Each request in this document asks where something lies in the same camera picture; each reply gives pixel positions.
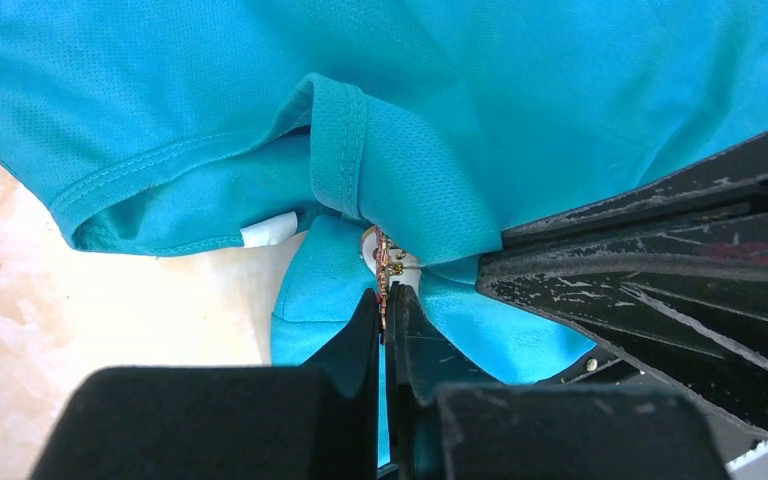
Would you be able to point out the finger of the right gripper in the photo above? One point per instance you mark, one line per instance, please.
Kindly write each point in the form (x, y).
(716, 180)
(687, 305)

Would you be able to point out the round grey yellow brooch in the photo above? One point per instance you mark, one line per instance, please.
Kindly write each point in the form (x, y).
(412, 271)

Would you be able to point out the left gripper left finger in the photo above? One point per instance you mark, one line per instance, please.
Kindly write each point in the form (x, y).
(318, 420)

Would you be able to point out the teal t-shirt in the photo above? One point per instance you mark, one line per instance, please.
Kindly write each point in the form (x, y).
(169, 128)

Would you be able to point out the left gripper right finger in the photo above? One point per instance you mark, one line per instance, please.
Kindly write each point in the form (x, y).
(449, 419)

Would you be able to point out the pink gem brooch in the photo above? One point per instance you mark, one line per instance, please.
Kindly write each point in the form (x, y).
(388, 261)

